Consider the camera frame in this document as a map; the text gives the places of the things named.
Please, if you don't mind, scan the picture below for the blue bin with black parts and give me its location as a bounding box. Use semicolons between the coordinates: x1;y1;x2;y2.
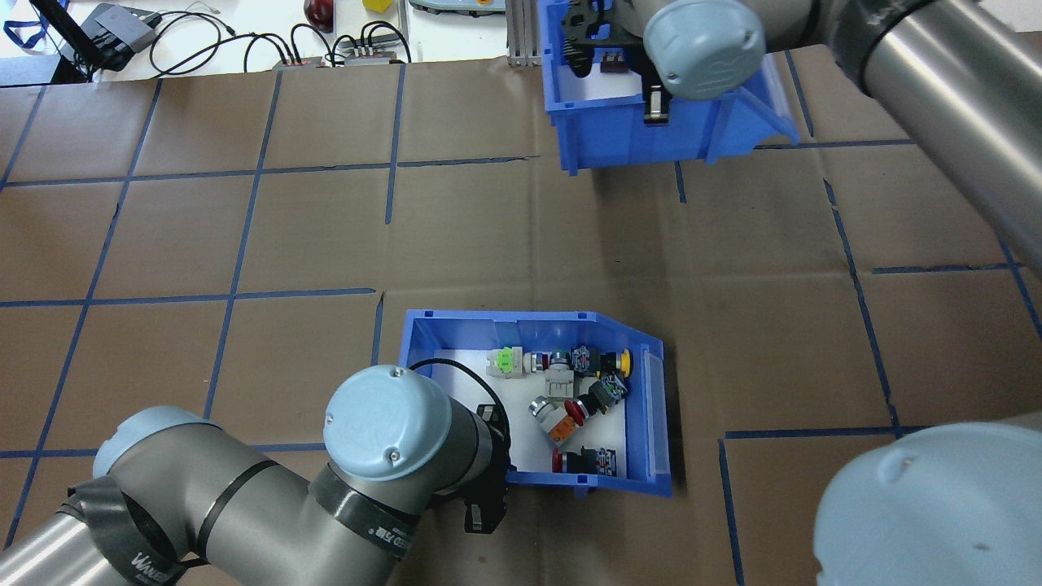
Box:
539;0;800;173

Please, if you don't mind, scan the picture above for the black stand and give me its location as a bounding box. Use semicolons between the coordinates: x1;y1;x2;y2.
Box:
28;0;103;85

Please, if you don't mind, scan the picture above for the white side table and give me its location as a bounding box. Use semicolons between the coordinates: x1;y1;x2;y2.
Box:
0;0;522;87

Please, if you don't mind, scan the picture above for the long black cable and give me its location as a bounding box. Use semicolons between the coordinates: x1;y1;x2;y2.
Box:
243;31;287;71

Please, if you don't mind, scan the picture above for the grey hub box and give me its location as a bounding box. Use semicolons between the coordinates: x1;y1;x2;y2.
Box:
84;2;162;52

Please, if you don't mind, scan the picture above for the light blue teach pendant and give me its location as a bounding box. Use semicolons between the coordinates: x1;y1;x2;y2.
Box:
407;0;508;17

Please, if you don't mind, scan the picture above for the blue bin with push buttons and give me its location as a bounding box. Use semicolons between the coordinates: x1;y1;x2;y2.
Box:
397;308;675;499

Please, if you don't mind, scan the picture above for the red button with contact block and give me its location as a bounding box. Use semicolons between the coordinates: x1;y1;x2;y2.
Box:
551;446;620;479

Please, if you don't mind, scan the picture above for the grey white switch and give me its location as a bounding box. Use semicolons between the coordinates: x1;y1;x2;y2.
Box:
545;350;576;400

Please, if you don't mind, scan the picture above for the silver button orange body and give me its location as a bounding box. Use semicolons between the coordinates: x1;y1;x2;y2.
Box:
528;395;580;447

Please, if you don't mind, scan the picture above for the aluminium profile post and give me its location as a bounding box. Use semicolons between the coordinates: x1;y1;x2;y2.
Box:
505;0;545;67

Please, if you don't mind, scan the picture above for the yellow push button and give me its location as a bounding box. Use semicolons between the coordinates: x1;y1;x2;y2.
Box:
570;346;635;378

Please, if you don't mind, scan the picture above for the red mushroom button black body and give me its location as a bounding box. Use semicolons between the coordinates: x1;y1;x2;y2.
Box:
564;374;631;429

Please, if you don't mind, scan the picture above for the black looped cable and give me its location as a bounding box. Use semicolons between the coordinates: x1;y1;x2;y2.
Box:
147;7;239;77

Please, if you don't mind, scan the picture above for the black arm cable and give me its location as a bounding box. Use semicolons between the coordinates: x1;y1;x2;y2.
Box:
407;358;514;448

